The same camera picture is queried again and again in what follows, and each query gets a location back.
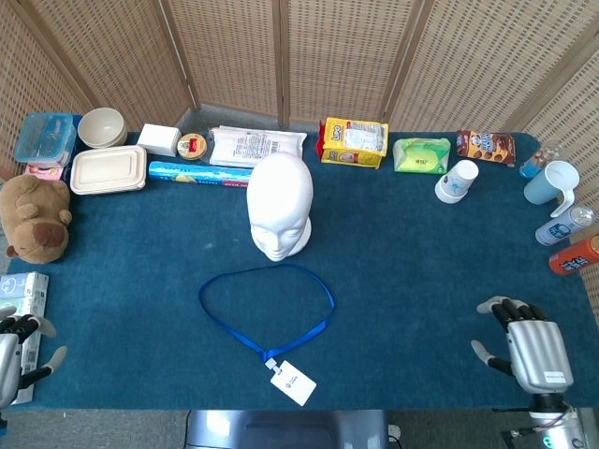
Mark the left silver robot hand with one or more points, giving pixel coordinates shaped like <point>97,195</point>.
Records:
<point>10,360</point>

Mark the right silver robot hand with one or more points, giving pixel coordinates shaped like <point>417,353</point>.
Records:
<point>538,351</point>

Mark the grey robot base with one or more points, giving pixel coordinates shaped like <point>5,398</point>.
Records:
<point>281,430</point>

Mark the white tissue multipack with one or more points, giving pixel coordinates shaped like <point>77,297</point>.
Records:
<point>25,294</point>

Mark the orange drink bottle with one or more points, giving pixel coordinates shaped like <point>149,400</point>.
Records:
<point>575,259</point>

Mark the white drink bottle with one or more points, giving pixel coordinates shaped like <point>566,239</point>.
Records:
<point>561,228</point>

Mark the brown plush animal toy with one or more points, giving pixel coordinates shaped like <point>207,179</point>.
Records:
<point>33,220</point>

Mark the blue carpet table cover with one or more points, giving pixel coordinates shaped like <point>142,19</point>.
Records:
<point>140,280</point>

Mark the clear bottle with blue label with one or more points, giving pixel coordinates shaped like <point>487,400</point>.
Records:
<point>533,166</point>

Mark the white paper cup stack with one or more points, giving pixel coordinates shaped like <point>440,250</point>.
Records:
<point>456,183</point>

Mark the pink box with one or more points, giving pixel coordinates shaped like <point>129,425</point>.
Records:
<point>44,172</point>

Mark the brown cookie pack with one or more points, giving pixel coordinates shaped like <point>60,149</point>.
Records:
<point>486,147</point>

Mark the beige lidded food container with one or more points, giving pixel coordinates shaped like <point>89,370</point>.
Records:
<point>107,169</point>

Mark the green tissue pack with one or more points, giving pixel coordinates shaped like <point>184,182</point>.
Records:
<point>421,156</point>

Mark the clear blue lunch box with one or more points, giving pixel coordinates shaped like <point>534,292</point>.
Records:
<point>44,135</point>

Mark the beige bowl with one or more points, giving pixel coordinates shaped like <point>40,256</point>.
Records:
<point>102,127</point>

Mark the blue plastic wrap box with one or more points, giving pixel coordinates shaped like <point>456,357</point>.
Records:
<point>196,174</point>

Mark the white box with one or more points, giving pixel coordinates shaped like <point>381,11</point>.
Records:
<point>158,139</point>

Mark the yellow snack bag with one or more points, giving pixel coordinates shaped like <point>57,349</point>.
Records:
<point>355,142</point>

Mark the round tin with red label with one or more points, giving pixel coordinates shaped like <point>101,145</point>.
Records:
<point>192,146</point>

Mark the white foam mannequin head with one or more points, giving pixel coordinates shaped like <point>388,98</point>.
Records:
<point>280,196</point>

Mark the clear white plastic package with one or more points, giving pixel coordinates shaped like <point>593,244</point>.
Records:
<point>252,145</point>

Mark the bamboo folding screen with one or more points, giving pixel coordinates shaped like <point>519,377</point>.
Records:
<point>351,47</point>

